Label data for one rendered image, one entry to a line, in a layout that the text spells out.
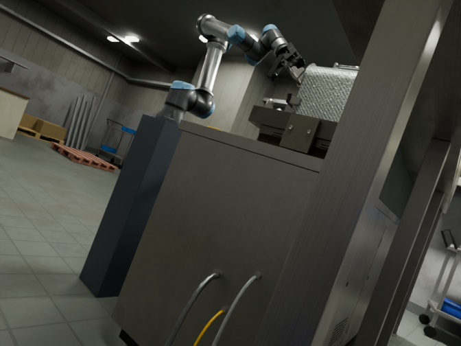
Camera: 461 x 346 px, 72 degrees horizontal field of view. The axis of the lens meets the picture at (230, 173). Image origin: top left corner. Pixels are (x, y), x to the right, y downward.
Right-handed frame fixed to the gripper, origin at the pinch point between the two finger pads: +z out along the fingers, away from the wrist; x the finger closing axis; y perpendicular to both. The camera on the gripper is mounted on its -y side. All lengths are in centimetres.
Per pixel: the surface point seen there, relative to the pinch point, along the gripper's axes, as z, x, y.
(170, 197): 28, -32, -58
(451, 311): 131, 274, -10
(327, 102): 18.7, -6.6, 5.5
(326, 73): 7.8, -6.4, 11.0
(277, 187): 47, -32, -19
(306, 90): 8.9, -6.6, 1.5
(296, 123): 30.2, -28.4, -5.6
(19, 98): -397, 112, -398
